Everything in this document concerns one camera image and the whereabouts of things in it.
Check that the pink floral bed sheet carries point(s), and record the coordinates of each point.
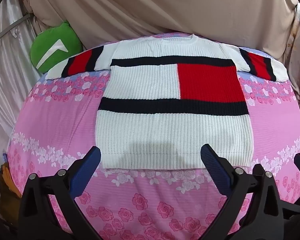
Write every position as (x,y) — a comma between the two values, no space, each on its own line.
(52,125)

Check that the white red navy knit sweater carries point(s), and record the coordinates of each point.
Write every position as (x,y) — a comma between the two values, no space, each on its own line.
(165,135)

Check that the orange brown object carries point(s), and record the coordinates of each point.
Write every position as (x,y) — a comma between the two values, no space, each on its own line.
(8,195)

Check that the green pillow with white mark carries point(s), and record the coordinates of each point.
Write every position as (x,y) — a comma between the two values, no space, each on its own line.
(48,42)

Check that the grey rod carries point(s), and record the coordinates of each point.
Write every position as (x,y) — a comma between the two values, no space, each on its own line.
(7,32)

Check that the white curtain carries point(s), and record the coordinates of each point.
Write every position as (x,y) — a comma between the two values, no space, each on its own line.
(10,80)

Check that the beige draped cloth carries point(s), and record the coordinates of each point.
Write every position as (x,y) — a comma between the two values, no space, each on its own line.
(152,7)

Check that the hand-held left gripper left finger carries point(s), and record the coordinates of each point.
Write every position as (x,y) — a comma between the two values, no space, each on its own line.
(86,166)

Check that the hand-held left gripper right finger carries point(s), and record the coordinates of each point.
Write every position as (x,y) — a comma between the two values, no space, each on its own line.
(215,166)

